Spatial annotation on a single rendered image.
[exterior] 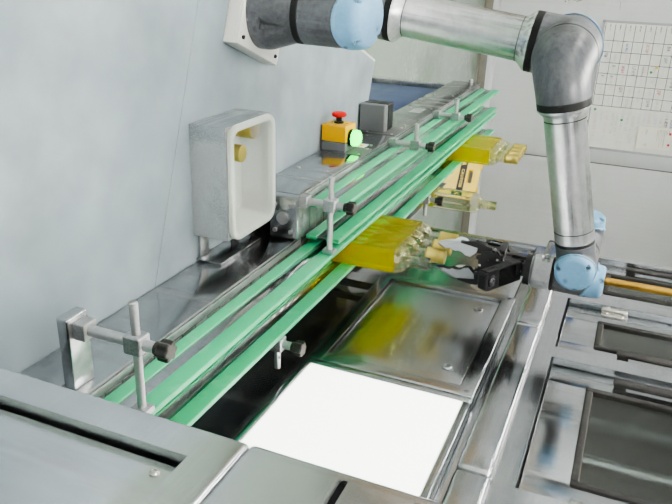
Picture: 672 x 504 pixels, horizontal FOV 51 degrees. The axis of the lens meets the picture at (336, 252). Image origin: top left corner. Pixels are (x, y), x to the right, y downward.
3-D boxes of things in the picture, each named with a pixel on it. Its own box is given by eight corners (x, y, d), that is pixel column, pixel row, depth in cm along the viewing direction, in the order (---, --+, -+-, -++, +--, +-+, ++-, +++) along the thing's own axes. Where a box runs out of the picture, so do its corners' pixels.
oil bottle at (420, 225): (345, 236, 181) (426, 250, 173) (346, 215, 179) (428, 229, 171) (353, 229, 186) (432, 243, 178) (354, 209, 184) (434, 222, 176)
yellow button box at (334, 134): (319, 149, 188) (345, 153, 185) (320, 121, 185) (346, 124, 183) (329, 144, 194) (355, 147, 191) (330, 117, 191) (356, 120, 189)
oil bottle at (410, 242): (327, 251, 171) (412, 267, 164) (328, 229, 169) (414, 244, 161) (336, 243, 176) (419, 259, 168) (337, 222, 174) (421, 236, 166)
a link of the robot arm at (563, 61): (589, 30, 115) (606, 294, 134) (596, 19, 124) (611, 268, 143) (518, 40, 120) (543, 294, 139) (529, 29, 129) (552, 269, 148)
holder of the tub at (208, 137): (195, 260, 141) (229, 267, 138) (188, 123, 130) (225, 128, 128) (238, 233, 155) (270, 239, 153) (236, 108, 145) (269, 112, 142)
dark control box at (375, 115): (357, 129, 212) (383, 133, 209) (358, 103, 209) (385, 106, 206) (366, 124, 219) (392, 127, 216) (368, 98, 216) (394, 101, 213)
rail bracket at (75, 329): (33, 390, 101) (165, 432, 93) (16, 283, 94) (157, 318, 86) (57, 374, 105) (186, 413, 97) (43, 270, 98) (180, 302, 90)
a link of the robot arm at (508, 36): (326, -26, 140) (608, 30, 124) (354, -34, 152) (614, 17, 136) (320, 35, 146) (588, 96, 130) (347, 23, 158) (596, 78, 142)
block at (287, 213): (267, 236, 154) (296, 241, 152) (267, 195, 151) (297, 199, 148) (275, 231, 157) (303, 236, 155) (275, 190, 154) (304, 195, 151)
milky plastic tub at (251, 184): (195, 236, 138) (234, 244, 135) (189, 122, 130) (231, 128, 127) (240, 210, 153) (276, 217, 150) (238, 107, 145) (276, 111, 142)
